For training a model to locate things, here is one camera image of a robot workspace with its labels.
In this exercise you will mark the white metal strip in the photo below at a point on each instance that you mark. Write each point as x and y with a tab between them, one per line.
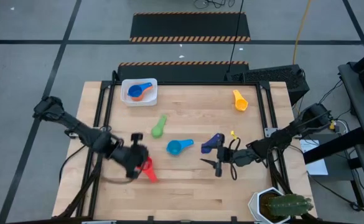
99	222

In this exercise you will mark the red measuring cup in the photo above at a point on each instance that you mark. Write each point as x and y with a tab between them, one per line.
151	175

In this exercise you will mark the grey desk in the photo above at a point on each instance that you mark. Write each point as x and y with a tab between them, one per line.
362	109

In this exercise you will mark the black desk leg frame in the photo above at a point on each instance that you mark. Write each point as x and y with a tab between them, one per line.
334	146

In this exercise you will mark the white paper sheet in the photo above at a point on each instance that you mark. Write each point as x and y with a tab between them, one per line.
317	168

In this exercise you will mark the green measuring cup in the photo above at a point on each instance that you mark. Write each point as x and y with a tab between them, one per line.
157	131

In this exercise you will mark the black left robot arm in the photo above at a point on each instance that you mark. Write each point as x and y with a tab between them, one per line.
85	135

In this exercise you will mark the white hexagonal plant pot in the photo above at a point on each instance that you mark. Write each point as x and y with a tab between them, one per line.
254	205

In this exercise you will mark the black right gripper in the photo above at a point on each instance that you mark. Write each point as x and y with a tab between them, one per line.
240	157

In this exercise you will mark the black edge clamp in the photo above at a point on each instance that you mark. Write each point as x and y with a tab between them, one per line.
151	218
233	218

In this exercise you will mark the black aluminium table frame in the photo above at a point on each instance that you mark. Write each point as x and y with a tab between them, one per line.
184	83

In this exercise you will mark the indigo measuring cup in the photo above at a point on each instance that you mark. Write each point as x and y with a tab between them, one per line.
208	147

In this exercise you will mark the royal blue measuring cup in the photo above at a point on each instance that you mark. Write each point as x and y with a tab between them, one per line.
135	91

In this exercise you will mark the light blue measuring cup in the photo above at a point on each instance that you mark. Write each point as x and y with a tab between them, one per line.
174	147

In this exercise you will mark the white plastic basket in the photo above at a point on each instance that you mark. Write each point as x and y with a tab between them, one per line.
147	101

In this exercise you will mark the yellow plug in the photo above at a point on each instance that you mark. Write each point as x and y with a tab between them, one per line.
333	125

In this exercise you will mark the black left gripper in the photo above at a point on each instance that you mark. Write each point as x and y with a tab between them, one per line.
128	157

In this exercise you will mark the black perforated computer case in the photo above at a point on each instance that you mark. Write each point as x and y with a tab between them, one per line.
272	76

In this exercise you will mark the orange measuring cup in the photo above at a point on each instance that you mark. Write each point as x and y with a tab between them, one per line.
138	99

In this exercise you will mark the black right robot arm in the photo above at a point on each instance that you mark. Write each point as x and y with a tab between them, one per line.
293	127

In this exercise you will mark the green cactus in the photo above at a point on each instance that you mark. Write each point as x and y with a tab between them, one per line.
287	205

